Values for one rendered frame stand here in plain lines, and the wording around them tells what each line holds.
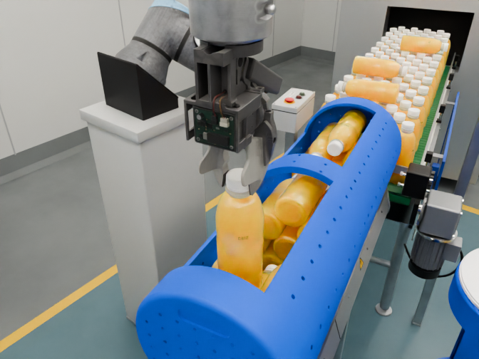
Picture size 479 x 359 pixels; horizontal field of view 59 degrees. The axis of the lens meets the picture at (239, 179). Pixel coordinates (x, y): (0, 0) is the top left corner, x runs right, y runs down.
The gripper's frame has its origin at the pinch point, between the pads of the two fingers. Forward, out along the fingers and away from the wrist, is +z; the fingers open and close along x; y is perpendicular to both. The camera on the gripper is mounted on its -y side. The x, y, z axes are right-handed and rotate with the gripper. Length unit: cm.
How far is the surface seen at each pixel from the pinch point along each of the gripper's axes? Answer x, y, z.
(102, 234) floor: -145, -96, 140
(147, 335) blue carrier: -10.6, 12.0, 26.7
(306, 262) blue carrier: 9.5, -5.1, 16.0
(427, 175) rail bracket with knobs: 24, -80, 37
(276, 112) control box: -31, -90, 31
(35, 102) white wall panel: -254, -152, 93
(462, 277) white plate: 36, -33, 33
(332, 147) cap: 0, -53, 20
